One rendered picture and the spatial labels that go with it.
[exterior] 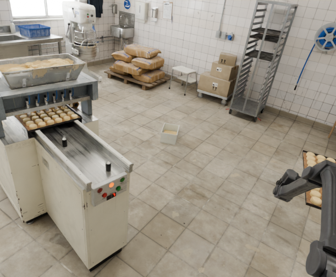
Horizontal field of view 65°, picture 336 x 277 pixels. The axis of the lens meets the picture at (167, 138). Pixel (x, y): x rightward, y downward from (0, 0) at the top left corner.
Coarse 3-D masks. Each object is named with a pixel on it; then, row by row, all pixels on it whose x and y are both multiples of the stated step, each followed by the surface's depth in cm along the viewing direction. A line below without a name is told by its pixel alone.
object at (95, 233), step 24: (72, 144) 186; (48, 168) 183; (96, 168) 166; (120, 168) 169; (48, 192) 203; (72, 192) 162; (72, 216) 176; (96, 216) 167; (120, 216) 185; (72, 240) 194; (96, 240) 178; (120, 240) 199; (96, 264) 196
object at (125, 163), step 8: (80, 128) 199; (88, 136) 193; (96, 136) 187; (96, 144) 187; (104, 144) 180; (104, 152) 181; (112, 152) 173; (120, 160) 169; (128, 160) 167; (128, 168) 165
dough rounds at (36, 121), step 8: (32, 112) 203; (40, 112) 204; (48, 112) 206; (56, 112) 211; (64, 112) 211; (72, 112) 210; (24, 120) 191; (32, 120) 196; (40, 120) 193; (48, 120) 194; (56, 120) 196; (64, 120) 201; (32, 128) 185
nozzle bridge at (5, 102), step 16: (0, 80) 183; (80, 80) 200; (96, 80) 204; (0, 96) 162; (16, 96) 168; (32, 96) 183; (48, 96) 191; (80, 96) 207; (96, 96) 210; (0, 112) 165; (16, 112) 176; (0, 128) 179
